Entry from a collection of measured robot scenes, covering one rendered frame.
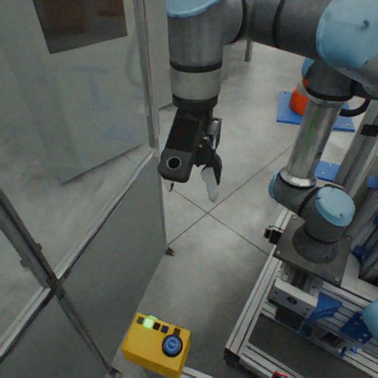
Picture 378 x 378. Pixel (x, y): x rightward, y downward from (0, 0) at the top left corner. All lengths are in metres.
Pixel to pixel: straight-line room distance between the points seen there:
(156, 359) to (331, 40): 0.75
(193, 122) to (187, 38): 0.11
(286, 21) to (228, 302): 1.85
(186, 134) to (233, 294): 1.76
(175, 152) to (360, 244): 0.95
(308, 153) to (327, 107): 0.14
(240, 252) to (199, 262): 0.33
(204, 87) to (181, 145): 0.09
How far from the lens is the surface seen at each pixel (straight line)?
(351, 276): 1.21
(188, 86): 0.41
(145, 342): 0.84
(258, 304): 1.87
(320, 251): 1.03
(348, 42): 0.37
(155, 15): 3.73
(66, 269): 1.10
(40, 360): 1.23
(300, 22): 0.40
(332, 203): 0.94
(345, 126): 4.15
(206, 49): 0.40
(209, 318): 2.02
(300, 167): 0.92
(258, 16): 0.43
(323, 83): 0.79
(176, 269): 2.18
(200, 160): 0.48
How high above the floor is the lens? 1.86
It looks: 43 degrees down
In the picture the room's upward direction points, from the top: straight up
